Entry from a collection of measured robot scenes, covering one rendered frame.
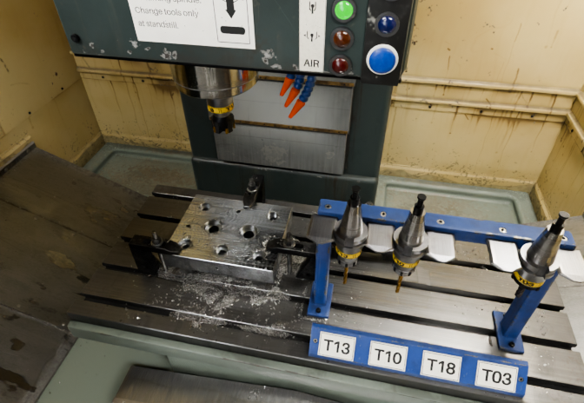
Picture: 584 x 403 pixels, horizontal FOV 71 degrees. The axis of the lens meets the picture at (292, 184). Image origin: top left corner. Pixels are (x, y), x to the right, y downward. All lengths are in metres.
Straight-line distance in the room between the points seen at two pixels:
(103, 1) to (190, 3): 0.11
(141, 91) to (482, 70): 1.41
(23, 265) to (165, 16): 1.19
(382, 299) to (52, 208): 1.21
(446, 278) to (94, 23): 0.97
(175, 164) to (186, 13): 1.57
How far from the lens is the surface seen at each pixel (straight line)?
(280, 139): 1.38
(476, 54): 1.65
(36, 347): 1.49
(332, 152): 1.37
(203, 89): 0.74
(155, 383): 1.21
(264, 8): 0.51
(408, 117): 1.74
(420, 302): 1.12
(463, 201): 1.92
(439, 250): 0.80
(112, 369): 1.40
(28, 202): 1.76
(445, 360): 0.99
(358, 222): 0.75
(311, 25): 0.50
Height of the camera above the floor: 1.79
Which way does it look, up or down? 40 degrees down
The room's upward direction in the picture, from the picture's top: 1 degrees counter-clockwise
